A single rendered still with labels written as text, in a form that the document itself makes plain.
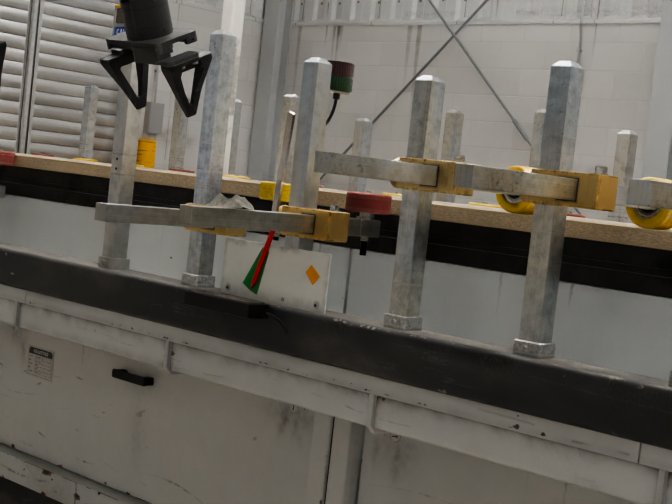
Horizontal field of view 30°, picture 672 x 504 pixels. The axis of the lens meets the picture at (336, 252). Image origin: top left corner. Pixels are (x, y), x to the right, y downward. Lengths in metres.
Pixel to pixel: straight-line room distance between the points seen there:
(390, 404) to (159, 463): 0.91
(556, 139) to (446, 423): 0.47
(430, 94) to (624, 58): 8.25
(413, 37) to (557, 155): 9.68
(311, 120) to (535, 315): 0.55
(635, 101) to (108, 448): 7.60
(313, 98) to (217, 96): 0.25
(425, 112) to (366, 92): 9.78
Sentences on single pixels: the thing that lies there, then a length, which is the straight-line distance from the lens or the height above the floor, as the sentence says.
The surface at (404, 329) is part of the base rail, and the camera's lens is 1.97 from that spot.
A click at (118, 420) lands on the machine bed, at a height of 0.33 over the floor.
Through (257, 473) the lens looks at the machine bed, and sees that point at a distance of 2.59.
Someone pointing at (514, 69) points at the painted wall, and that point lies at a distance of 10.74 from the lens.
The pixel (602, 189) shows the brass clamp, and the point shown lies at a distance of 1.78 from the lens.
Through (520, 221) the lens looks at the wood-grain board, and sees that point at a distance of 2.09.
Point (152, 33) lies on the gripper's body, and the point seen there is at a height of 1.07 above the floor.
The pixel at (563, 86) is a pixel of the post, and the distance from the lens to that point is 1.83.
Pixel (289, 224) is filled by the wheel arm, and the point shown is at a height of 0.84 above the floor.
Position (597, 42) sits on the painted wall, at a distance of 10.34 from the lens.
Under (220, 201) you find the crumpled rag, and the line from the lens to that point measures 1.98.
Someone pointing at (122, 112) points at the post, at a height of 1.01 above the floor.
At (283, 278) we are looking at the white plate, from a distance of 2.15.
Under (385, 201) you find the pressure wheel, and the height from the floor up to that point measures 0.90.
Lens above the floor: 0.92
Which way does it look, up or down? 3 degrees down
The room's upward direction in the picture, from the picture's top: 6 degrees clockwise
